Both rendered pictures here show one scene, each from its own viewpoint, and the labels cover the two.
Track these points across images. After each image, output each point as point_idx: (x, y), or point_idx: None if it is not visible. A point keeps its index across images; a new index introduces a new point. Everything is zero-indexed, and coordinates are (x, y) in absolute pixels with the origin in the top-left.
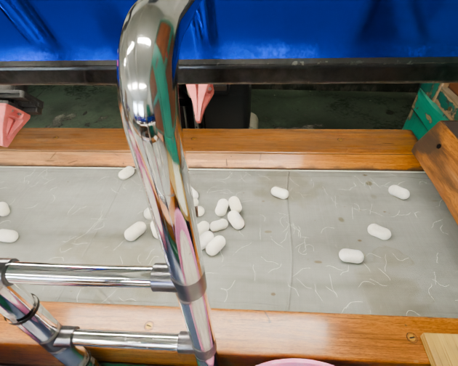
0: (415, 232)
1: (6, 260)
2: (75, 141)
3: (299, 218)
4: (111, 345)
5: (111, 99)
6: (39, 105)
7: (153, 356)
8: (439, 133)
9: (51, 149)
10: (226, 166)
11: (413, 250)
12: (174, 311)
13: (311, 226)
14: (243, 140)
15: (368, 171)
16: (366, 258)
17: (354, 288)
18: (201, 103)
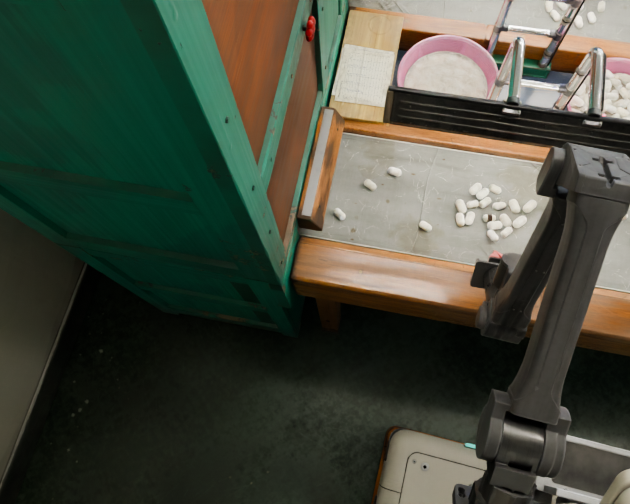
0: (344, 185)
1: (560, 87)
2: (610, 311)
3: (415, 205)
4: None
5: None
6: None
7: None
8: (315, 212)
9: (628, 301)
10: (463, 264)
11: (353, 174)
12: (498, 148)
13: (409, 198)
14: (447, 285)
15: (347, 242)
16: (383, 172)
17: (398, 157)
18: (494, 252)
